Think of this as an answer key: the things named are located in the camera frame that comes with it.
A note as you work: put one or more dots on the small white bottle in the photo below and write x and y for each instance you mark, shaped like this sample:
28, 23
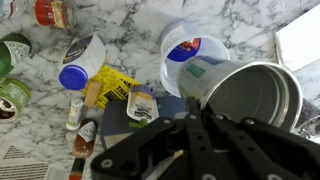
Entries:
74, 115

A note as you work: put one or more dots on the white bottle blue cap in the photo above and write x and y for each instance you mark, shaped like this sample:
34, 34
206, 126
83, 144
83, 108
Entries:
83, 60

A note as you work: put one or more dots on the white pouch green cap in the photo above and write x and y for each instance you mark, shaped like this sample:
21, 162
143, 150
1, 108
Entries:
142, 106

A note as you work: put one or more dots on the clear plastic cup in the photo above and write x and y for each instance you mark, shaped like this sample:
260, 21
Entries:
170, 71

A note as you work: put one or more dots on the brown hot sauce bottle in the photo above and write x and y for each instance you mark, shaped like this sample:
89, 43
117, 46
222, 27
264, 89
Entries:
85, 140

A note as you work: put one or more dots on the white vent grille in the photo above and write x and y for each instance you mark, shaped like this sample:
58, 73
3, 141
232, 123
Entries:
23, 166

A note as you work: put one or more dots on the red sachet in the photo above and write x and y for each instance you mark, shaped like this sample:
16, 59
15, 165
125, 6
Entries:
191, 45

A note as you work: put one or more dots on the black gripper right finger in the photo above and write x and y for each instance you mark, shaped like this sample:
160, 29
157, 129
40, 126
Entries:
260, 150

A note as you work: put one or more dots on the wooden stick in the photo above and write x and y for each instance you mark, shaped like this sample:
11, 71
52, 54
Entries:
92, 94

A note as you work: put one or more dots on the small glass jar red lid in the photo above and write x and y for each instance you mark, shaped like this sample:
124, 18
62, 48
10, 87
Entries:
53, 13

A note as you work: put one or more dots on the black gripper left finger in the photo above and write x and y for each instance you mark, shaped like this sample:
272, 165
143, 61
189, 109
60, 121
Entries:
200, 146

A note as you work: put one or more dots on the yellow packet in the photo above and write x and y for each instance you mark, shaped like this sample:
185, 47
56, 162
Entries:
115, 85

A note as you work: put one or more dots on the dark plastic cup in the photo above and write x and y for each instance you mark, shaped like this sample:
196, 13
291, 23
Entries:
308, 120

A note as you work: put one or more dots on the clear plastic water bottle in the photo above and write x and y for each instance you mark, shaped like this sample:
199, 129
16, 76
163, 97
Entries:
8, 7

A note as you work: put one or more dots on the dark blue open box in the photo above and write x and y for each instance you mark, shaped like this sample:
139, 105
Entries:
116, 123

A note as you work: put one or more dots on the green labelled tin can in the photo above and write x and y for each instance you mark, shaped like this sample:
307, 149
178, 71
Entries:
13, 98

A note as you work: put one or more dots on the green glass bottle red cap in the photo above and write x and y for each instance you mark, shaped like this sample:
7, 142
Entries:
13, 53

